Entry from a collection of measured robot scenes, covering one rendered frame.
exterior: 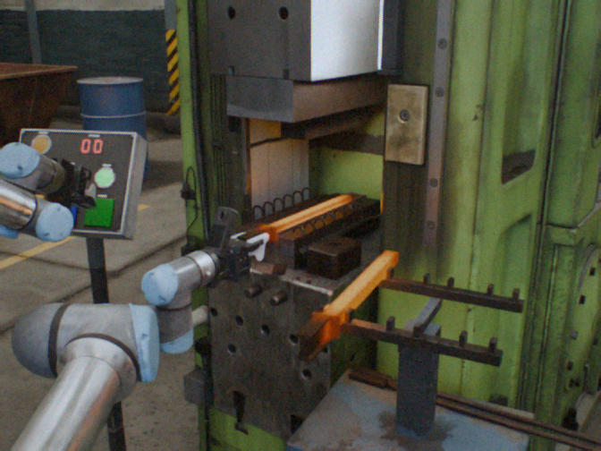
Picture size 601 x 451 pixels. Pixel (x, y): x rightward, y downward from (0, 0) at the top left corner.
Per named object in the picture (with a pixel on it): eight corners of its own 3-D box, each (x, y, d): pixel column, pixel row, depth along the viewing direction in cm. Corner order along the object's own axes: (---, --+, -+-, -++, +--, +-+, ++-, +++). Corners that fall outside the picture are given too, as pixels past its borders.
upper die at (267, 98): (292, 123, 151) (292, 80, 147) (226, 114, 162) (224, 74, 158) (384, 102, 183) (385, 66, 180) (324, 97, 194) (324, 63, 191)
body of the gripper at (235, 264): (229, 267, 160) (193, 284, 150) (227, 233, 157) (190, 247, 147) (253, 274, 155) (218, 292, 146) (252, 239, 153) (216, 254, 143)
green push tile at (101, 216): (109, 227, 173) (113, 199, 175) (83, 225, 174) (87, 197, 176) (112, 229, 175) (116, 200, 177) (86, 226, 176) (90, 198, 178)
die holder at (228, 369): (328, 459, 164) (330, 292, 149) (213, 408, 185) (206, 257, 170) (428, 364, 207) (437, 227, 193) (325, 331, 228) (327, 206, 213)
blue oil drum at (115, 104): (123, 185, 595) (114, 84, 567) (72, 179, 618) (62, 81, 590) (163, 172, 646) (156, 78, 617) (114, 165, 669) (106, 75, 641)
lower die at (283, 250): (293, 269, 162) (293, 236, 159) (232, 252, 173) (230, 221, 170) (379, 225, 194) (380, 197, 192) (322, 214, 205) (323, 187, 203)
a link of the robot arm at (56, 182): (53, 190, 146) (19, 188, 147) (63, 195, 150) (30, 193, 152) (58, 157, 147) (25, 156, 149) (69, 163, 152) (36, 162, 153)
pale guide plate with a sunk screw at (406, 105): (419, 165, 148) (424, 87, 143) (384, 160, 153) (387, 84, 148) (424, 163, 150) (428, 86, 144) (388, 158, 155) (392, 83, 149)
